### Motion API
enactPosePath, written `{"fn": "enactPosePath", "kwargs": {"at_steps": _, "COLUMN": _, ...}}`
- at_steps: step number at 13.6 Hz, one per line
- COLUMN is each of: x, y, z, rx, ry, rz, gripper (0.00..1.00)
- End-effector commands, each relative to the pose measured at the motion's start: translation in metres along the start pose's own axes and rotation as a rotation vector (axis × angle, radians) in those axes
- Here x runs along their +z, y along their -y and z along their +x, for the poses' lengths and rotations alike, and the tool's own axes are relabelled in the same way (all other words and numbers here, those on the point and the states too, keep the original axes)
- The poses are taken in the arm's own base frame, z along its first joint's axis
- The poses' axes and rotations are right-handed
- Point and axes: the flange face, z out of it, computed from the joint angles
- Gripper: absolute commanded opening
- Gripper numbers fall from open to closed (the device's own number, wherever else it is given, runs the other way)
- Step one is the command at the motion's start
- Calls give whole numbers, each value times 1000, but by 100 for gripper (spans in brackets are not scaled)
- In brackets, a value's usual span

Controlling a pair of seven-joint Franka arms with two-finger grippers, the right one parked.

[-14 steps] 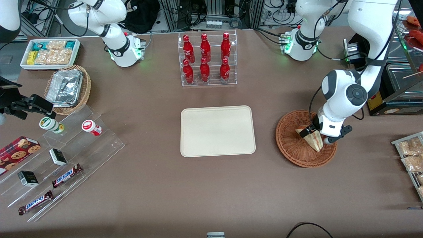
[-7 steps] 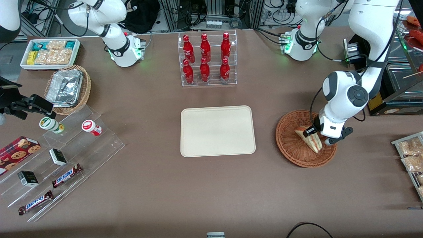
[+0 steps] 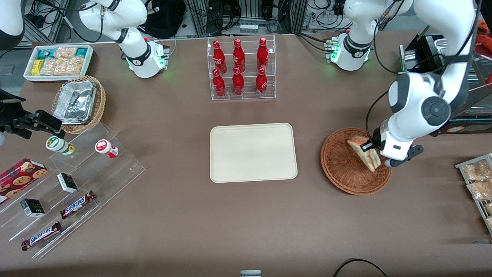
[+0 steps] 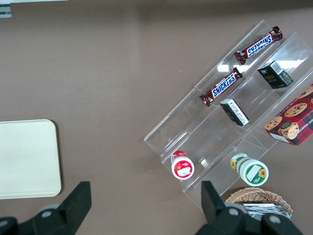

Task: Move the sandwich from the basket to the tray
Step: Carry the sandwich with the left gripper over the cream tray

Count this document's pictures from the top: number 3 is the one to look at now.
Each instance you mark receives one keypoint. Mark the red lid cup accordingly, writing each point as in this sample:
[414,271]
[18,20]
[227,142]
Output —
[104,147]

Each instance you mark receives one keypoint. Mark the triangular sandwich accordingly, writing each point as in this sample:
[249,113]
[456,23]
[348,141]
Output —
[365,152]

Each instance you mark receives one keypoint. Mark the clear acrylic stepped display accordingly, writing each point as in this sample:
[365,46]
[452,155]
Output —
[115,173]

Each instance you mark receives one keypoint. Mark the white power strip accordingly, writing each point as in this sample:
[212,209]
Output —
[248,27]

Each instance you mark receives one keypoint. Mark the small grey device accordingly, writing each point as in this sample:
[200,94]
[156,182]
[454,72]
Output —
[250,274]

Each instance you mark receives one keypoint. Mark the small black box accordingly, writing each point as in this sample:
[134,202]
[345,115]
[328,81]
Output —
[67,182]
[32,207]

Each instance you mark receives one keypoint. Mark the tray of packaged snacks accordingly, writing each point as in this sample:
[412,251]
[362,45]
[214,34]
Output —
[480,207]

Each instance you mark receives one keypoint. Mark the white rectangular snack box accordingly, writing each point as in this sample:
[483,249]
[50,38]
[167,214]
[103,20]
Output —
[29,75]

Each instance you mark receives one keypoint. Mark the black metal box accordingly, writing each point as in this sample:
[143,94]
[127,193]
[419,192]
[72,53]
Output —
[417,54]

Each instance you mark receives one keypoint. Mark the aluminium foil container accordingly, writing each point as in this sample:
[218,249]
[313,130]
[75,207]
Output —
[75,103]

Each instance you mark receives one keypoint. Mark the Snickers chocolate bar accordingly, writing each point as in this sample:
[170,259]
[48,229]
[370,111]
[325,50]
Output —
[41,236]
[77,204]

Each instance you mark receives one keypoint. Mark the light wicker basket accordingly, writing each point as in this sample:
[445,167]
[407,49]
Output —
[99,109]

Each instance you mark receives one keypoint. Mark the yellow snack packet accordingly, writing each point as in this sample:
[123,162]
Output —
[35,67]

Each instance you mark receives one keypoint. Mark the clear snack bag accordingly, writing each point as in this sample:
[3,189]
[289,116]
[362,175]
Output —
[489,222]
[480,190]
[476,171]
[489,208]

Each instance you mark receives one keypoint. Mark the clear rice cracker bag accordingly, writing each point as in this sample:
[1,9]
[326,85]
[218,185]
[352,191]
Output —
[65,52]
[63,66]

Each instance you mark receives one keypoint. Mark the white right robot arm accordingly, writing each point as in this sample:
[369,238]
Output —
[134,50]

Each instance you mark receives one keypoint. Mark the green lid cup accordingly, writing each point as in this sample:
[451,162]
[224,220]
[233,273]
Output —
[57,144]

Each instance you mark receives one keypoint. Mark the orange object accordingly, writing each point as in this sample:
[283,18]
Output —
[485,38]

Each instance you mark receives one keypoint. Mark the black bag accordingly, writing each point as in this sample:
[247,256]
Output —
[163,19]

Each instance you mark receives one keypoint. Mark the clear acrylic bottle rack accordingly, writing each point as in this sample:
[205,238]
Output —
[248,98]

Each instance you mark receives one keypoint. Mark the black appliance yellow panel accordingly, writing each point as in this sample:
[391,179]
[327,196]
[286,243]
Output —
[474,125]

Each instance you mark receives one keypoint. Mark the cream rectangular tray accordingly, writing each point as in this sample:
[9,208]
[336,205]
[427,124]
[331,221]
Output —
[253,153]

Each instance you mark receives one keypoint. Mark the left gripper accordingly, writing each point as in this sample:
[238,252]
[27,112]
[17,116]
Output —
[376,139]

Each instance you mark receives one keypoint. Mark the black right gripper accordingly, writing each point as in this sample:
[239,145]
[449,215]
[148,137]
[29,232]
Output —
[15,120]

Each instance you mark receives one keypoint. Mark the red cookie box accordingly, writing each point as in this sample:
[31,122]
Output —
[21,177]

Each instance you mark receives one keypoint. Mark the round brown wicker basket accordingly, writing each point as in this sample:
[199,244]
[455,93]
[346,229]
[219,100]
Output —
[338,169]

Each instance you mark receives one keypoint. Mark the red cola bottle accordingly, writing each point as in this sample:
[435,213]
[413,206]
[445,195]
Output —
[238,84]
[238,55]
[261,84]
[219,85]
[219,57]
[262,54]

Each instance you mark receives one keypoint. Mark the teal snack packet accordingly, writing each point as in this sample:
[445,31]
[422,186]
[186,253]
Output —
[81,51]
[45,54]

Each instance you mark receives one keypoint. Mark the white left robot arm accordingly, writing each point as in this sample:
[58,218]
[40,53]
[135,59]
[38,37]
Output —
[407,96]

